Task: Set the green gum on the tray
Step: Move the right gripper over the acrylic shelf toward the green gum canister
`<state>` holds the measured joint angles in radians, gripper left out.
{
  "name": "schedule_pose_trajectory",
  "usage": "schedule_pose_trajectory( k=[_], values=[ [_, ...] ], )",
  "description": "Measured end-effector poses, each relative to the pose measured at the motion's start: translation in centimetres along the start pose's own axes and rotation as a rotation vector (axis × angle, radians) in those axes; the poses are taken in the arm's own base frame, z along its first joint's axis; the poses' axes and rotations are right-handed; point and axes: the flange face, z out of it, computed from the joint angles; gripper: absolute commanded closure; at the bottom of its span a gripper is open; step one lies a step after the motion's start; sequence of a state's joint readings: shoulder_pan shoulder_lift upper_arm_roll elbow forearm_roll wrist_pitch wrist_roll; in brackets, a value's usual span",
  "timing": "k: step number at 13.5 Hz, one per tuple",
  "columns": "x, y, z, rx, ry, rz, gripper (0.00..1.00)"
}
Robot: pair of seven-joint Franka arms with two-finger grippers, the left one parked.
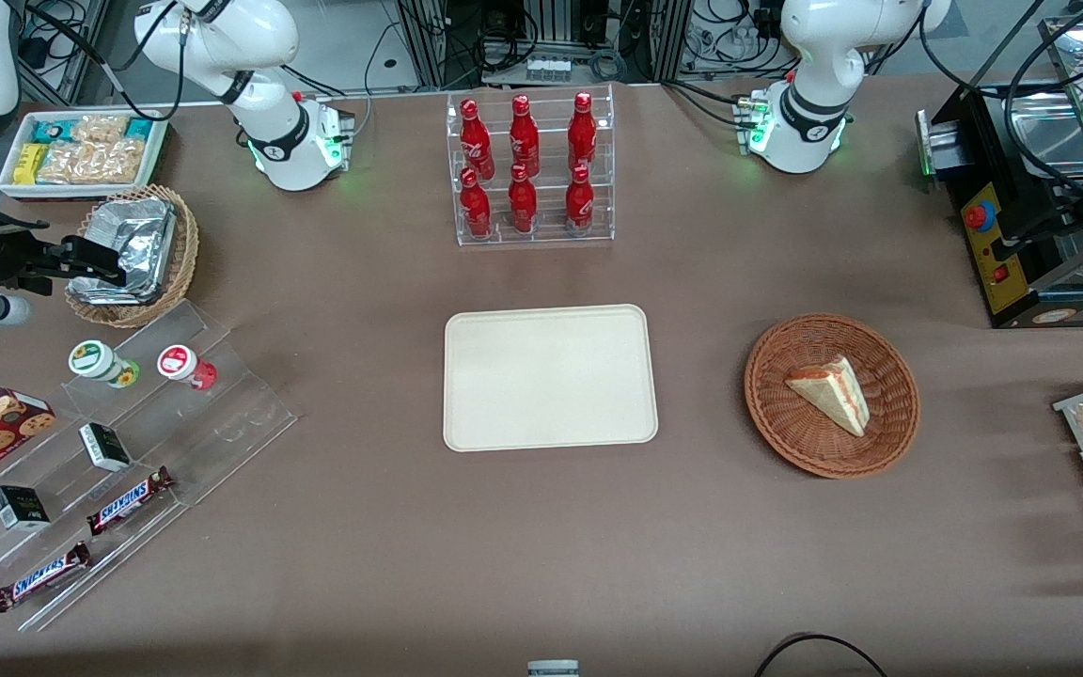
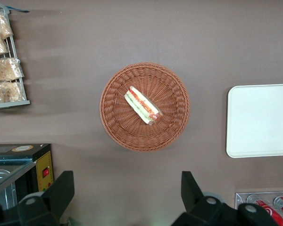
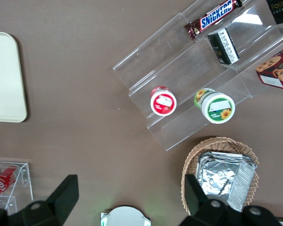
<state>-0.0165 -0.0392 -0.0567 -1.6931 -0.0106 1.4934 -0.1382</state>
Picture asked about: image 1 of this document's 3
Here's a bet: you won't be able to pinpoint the brown round wicker basket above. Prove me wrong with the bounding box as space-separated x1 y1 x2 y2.
744 313 921 480

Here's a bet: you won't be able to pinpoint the clear cracker bag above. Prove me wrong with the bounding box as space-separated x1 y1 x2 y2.
37 137 146 186
71 114 131 145

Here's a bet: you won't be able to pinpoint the red-lid yogurt cup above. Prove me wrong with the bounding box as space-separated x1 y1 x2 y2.
157 345 218 391

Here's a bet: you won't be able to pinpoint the small black box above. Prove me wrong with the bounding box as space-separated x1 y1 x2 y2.
0 485 52 532
79 422 133 473

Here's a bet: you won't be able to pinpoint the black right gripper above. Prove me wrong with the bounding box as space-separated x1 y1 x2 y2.
0 209 129 304

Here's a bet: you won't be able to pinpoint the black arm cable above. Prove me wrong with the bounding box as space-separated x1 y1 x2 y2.
29 0 193 125

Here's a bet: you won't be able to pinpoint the thick black machine cable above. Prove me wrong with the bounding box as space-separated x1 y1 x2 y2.
1000 0 1083 215

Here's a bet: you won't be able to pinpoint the clear acrylic stepped stand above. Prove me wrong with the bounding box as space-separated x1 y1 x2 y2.
0 299 300 633

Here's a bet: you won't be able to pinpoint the metal equipment rack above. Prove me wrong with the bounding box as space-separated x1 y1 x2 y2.
396 0 693 90

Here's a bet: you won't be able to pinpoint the thin black cable loop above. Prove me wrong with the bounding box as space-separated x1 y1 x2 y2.
753 633 890 677

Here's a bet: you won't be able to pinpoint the black metal machine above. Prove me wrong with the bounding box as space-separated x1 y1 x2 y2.
916 0 1083 330

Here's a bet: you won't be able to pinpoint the clear acrylic bottle rack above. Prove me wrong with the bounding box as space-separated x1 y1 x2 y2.
446 83 616 247

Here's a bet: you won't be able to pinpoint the red cola bottle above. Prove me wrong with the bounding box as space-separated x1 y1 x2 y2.
460 167 493 238
509 164 538 234
460 98 495 180
568 91 598 173
510 94 541 177
565 165 595 232

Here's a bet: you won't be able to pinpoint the snickers chocolate bar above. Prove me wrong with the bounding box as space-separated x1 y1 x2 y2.
86 466 176 537
0 542 93 614

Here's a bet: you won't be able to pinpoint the cream plastic tray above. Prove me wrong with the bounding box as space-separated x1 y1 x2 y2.
444 304 659 453

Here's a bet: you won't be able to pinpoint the white rectangular snack tray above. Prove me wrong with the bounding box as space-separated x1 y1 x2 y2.
0 109 169 201

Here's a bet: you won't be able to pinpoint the green-lid yogurt cup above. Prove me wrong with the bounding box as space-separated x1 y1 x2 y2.
68 339 141 390

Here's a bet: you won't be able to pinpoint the light oval wicker basket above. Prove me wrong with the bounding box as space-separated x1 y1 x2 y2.
64 183 200 329

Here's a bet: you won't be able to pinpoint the silver foil containers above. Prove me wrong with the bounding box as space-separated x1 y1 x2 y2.
69 197 178 307

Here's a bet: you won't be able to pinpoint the wrapped triangle sandwich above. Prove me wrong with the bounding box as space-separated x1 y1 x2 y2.
784 354 871 438

